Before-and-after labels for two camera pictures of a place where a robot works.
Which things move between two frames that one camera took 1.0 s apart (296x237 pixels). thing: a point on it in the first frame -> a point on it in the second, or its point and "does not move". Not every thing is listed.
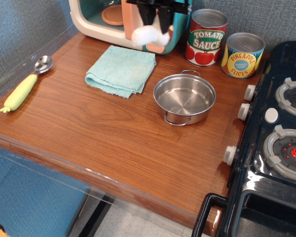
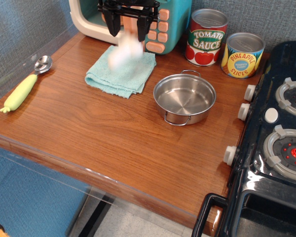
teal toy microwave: [112, 21] does not move
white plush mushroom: [153, 33] -> [128, 52]
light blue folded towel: [122, 71] does not move
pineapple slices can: [242, 54] does not move
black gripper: [181, 6] -> [144, 10]
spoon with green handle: [43, 64] does not move
